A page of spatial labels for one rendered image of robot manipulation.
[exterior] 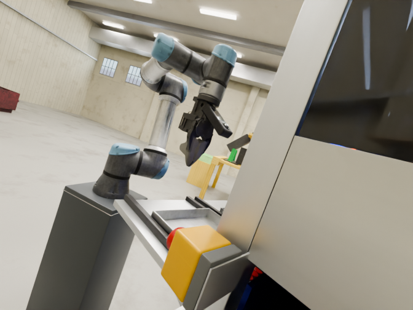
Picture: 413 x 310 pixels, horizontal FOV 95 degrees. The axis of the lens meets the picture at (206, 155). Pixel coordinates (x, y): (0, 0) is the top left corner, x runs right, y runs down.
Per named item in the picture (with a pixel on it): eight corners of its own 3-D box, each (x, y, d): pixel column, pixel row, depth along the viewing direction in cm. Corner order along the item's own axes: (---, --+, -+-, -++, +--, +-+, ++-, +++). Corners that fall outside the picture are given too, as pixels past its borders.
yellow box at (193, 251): (225, 296, 27) (243, 250, 27) (190, 318, 22) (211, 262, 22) (192, 261, 32) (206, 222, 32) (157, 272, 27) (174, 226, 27)
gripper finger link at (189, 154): (179, 161, 61) (188, 134, 61) (190, 167, 57) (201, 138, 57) (171, 159, 59) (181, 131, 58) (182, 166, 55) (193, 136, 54)
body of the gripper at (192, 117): (193, 136, 65) (205, 102, 64) (211, 143, 59) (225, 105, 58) (176, 130, 59) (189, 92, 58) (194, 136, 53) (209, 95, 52)
